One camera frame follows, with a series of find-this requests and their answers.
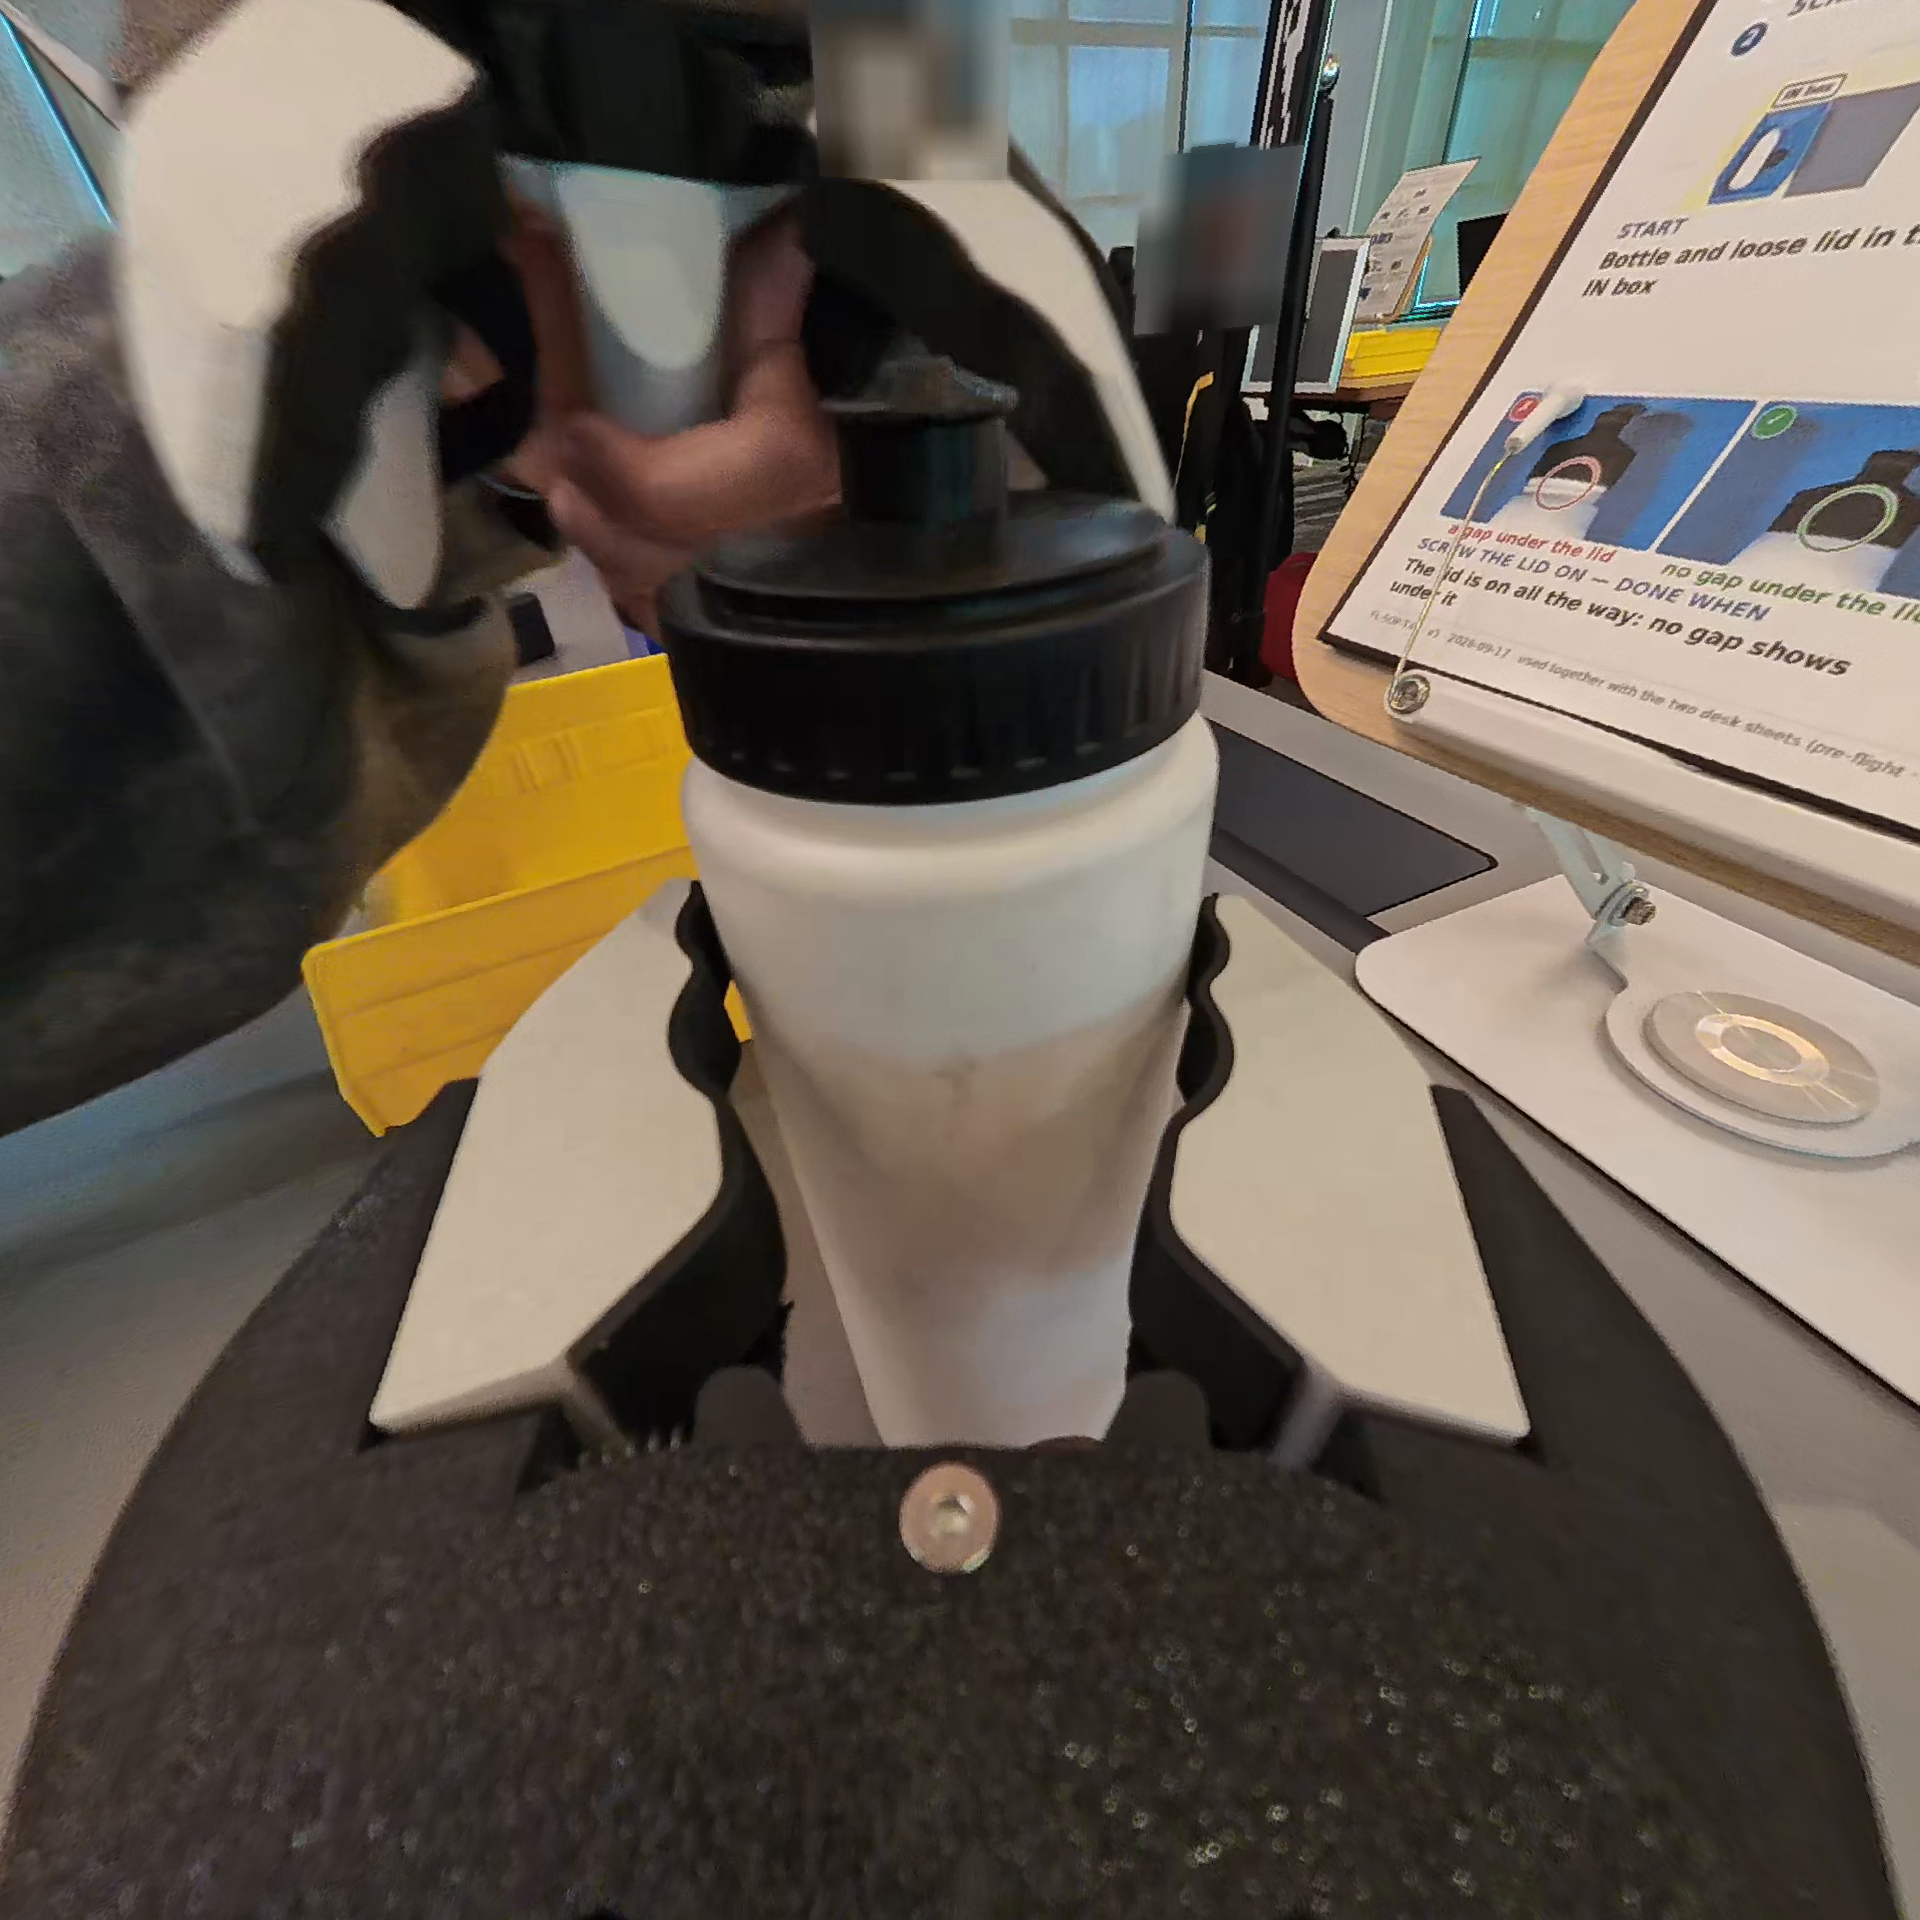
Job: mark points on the black pole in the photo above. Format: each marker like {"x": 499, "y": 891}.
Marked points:
{"x": 1297, "y": 375}

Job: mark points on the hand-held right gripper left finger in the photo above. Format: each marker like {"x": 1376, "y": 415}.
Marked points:
{"x": 556, "y": 1202}

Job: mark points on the yellow storage bin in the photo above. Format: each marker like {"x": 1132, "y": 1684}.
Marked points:
{"x": 511, "y": 841}

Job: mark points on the red bag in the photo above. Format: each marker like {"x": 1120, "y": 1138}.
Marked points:
{"x": 1282, "y": 615}

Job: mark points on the printed instruction sheet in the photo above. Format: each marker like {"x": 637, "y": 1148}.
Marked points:
{"x": 1725, "y": 299}

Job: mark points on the white stand base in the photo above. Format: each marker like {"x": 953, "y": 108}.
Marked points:
{"x": 1502, "y": 990}

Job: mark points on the white plastic bottle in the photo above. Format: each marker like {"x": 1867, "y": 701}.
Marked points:
{"x": 961, "y": 932}

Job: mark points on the person's left hand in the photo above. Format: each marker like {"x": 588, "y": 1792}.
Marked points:
{"x": 675, "y": 480}

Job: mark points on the background yellow bin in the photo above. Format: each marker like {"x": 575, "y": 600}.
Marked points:
{"x": 1387, "y": 357}

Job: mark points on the instruction sheet on stand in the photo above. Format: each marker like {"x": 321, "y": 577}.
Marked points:
{"x": 1502, "y": 299}

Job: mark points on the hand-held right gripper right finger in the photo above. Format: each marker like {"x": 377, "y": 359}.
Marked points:
{"x": 1336, "y": 1202}

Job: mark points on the black and yellow jacket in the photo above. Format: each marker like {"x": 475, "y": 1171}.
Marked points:
{"x": 1217, "y": 512}

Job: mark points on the black bottle lid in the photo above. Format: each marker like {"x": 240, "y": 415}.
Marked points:
{"x": 931, "y": 676}

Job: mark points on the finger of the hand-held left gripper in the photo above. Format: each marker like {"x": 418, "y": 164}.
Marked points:
{"x": 209, "y": 223}
{"x": 1073, "y": 285}

